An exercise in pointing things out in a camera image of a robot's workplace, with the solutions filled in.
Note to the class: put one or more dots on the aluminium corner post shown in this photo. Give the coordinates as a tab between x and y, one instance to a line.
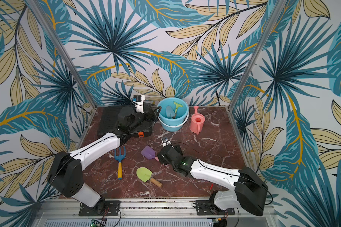
261	43
45	22

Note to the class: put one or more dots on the blue toy fork yellow handle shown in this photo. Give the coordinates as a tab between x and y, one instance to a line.
119	155

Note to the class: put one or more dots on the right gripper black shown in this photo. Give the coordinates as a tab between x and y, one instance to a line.
165	150

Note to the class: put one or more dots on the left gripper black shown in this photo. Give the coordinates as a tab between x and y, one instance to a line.
154	116

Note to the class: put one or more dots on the aluminium front rail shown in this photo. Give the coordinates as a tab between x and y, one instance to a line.
151	212

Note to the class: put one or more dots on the teal toy trowel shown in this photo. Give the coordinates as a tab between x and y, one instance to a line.
169	112

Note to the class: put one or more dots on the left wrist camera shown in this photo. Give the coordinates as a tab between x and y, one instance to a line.
138	101

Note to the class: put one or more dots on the right aluminium corner post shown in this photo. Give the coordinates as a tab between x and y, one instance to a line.
261	43

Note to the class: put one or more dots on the left aluminium corner post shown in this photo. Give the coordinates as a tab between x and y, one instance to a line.
45	22

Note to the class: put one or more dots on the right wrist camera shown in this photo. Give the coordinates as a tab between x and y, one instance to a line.
165	141

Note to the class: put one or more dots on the light blue plastic bucket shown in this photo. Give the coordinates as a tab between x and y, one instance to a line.
173	125

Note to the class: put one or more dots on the black plastic tool case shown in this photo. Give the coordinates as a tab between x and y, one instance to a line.
123	121

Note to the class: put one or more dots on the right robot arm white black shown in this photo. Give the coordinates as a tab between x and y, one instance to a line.
244	187

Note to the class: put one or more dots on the pink toy watering can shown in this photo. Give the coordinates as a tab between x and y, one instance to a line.
197	121

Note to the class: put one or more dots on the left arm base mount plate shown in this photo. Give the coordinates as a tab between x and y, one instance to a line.
102	208

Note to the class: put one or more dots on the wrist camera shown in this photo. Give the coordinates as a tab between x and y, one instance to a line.
165	141
138	101

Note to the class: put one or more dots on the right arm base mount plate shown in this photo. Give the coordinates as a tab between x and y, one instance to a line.
204	208

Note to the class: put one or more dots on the green toy rake wooden handle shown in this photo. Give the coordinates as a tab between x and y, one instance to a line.
177	106

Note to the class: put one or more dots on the purple toy scoop pink handle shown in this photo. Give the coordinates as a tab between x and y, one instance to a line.
149	153

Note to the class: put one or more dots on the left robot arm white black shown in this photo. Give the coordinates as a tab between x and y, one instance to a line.
66	172

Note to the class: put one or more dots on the green toy shovel wooden handle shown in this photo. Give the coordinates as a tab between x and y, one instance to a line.
144	174

